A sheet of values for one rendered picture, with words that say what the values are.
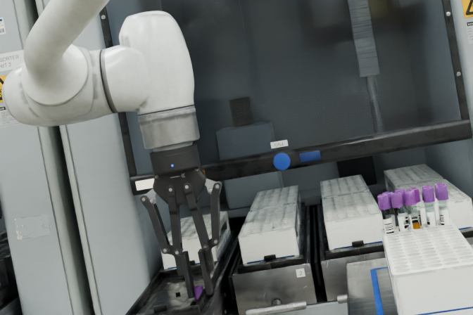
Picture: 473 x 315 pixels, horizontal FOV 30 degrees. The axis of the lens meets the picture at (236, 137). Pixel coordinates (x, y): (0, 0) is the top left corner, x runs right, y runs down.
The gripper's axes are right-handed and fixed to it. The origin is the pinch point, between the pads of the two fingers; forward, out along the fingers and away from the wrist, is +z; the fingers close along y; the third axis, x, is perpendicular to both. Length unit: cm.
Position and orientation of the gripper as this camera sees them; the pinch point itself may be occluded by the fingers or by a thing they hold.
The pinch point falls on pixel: (196, 273)
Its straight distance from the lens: 140.8
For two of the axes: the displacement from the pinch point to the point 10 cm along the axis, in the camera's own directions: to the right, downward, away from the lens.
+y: -9.8, 1.8, 0.9
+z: 1.8, 9.8, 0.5
